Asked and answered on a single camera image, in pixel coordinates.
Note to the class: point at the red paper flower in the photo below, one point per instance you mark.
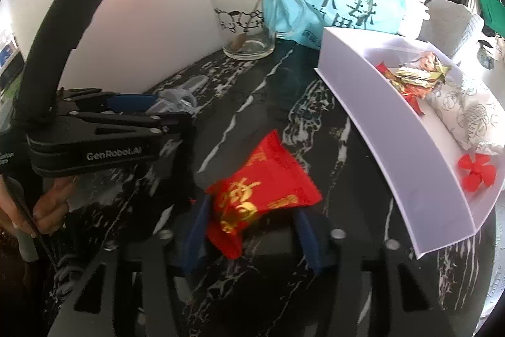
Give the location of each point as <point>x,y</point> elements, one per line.
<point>479,171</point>

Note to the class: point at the green tote bag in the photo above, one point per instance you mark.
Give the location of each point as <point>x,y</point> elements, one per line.
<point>493,12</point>

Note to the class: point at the white patterned packet in box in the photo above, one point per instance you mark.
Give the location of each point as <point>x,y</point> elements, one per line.
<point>472,114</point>

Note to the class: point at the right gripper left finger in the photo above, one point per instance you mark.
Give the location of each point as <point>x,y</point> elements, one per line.
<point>173,252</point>

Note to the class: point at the red yellow snack packet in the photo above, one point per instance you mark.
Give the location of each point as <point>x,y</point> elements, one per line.
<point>410,93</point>

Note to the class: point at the grey chair back cushion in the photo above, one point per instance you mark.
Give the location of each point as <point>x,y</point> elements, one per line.
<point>452,28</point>

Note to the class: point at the person's left hand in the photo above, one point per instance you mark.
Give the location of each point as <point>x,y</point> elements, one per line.
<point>48,212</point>

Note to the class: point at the glass mug with cartoon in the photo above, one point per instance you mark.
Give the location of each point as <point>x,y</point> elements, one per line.
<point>272,19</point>

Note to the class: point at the metal spoon in mug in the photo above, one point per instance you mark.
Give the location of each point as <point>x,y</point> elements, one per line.
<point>240,40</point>

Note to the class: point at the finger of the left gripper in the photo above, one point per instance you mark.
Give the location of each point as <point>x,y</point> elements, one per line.
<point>114,136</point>
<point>122,100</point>

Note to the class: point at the lavender gift box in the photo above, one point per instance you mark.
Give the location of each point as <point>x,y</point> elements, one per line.
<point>416,153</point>

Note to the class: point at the green cereal packet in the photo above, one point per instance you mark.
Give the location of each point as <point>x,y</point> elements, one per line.
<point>425,70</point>

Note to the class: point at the red gold candy packet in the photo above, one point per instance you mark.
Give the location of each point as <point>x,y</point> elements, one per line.
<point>270,179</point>

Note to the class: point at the cream kettle with handle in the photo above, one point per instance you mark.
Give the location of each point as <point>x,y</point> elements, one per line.
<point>416,13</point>

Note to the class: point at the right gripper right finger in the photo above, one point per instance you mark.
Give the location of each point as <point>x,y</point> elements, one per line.
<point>330,253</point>

